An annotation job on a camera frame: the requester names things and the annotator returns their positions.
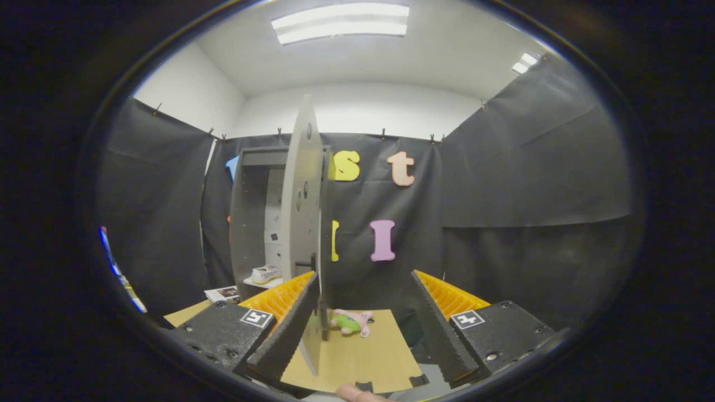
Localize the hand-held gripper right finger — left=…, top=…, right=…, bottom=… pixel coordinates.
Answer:
left=411, top=269, right=559, bottom=387

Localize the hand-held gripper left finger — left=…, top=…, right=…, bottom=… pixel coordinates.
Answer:
left=168, top=271, right=322, bottom=389

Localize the white shoe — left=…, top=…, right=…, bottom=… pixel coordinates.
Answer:
left=251, top=265, right=283, bottom=284

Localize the grey shoe cabinet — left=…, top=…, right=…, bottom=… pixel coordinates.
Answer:
left=229, top=145, right=336, bottom=302

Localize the pink plush toy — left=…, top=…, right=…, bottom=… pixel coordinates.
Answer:
left=330, top=309, right=374, bottom=338

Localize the white cover book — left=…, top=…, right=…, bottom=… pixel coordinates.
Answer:
left=204, top=286, right=242, bottom=305

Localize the black backdrop cloth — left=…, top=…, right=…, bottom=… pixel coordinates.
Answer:
left=98, top=53, right=637, bottom=330

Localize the large ceiling light panel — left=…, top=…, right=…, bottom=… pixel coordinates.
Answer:
left=271, top=3, right=410, bottom=45

